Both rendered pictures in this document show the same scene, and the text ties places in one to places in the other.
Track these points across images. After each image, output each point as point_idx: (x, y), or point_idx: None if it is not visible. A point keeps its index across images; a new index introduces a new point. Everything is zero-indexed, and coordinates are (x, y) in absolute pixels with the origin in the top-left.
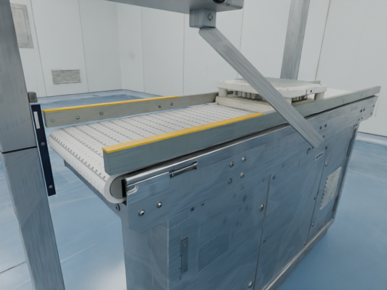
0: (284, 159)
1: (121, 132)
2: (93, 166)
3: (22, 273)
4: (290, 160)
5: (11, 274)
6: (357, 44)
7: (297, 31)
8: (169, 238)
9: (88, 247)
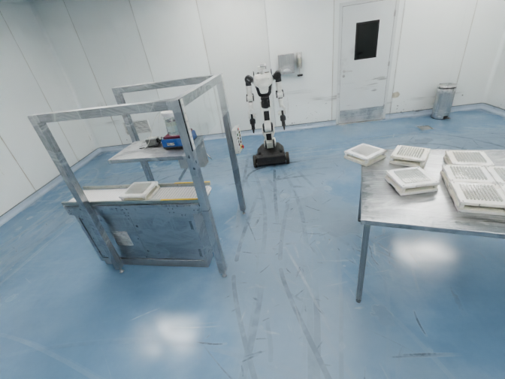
0: None
1: (192, 195)
2: (208, 189)
3: (208, 334)
4: None
5: (212, 338)
6: None
7: (77, 180)
8: None
9: (176, 326)
